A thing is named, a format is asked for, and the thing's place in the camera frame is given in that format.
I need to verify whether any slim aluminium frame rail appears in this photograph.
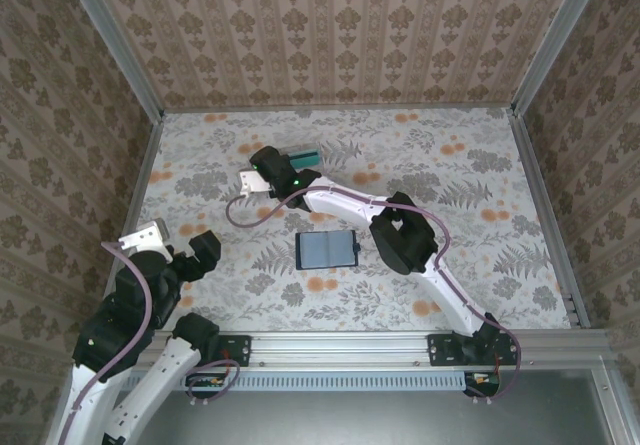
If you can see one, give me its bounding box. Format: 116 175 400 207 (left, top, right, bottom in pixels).
510 112 592 331
123 113 166 226
162 106 516 115

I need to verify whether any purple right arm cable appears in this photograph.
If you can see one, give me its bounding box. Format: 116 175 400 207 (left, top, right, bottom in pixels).
225 186 525 407

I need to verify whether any aluminium frame bar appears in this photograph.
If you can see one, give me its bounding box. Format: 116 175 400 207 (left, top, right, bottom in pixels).
592 364 640 445

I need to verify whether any wide aluminium frame rail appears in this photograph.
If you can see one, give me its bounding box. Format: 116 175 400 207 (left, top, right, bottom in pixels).
149 328 612 367

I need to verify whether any black connector box with wires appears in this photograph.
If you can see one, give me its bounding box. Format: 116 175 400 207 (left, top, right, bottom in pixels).
463 371 502 399
185 372 227 400

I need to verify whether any white slotted cable duct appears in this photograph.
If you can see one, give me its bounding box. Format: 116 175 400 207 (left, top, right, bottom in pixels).
119 370 501 392

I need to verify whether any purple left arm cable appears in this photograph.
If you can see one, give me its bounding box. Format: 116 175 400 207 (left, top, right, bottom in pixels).
58 241 242 445

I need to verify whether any grey metal sheet panel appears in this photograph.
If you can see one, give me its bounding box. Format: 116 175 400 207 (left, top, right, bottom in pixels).
107 368 619 445

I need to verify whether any floral patterned table cover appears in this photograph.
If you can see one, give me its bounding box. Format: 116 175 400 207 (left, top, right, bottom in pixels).
99 108 581 334

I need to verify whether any aluminium frame post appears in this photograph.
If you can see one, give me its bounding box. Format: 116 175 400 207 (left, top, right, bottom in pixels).
510 0 615 119
59 0 166 120

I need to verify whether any teal plastic card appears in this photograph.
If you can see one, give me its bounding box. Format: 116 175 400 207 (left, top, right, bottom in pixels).
288 150 321 170

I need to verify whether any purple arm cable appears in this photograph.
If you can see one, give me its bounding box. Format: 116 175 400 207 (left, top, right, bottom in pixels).
58 241 242 445
225 186 525 407

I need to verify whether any dark blue card holder wallet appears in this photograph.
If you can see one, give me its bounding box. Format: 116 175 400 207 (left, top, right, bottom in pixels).
294 230 362 272

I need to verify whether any clear acrylic tiered card stand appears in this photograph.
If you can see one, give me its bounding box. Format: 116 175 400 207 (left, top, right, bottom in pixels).
287 140 331 186

